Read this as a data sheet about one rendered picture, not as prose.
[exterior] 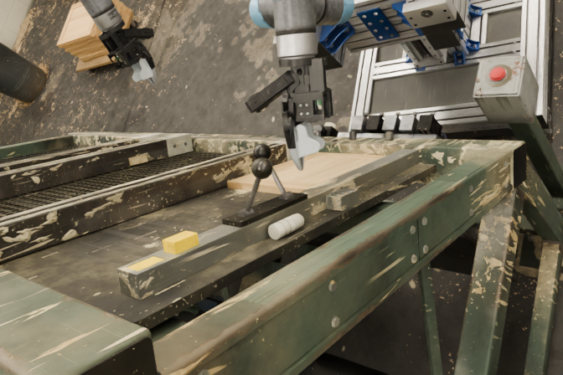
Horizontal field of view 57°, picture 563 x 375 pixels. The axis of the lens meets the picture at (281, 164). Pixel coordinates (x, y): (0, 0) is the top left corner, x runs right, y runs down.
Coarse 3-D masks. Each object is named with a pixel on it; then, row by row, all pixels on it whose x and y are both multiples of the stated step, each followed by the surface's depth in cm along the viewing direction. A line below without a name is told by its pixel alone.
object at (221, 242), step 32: (384, 160) 135; (416, 160) 144; (320, 192) 110; (224, 224) 93; (256, 224) 93; (160, 256) 80; (192, 256) 82; (224, 256) 87; (128, 288) 76; (160, 288) 77
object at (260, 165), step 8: (256, 160) 89; (264, 160) 89; (256, 168) 88; (264, 168) 88; (272, 168) 89; (256, 176) 89; (264, 176) 88; (256, 184) 91; (248, 200) 93; (248, 208) 94; (240, 216) 94
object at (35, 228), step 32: (224, 160) 140; (288, 160) 160; (96, 192) 115; (128, 192) 116; (160, 192) 123; (192, 192) 130; (0, 224) 95; (32, 224) 100; (64, 224) 105; (96, 224) 110; (0, 256) 95
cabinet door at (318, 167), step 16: (304, 160) 156; (320, 160) 156; (336, 160) 153; (352, 160) 151; (368, 160) 149; (288, 176) 138; (304, 176) 137; (320, 176) 135; (336, 176) 132; (272, 192) 128
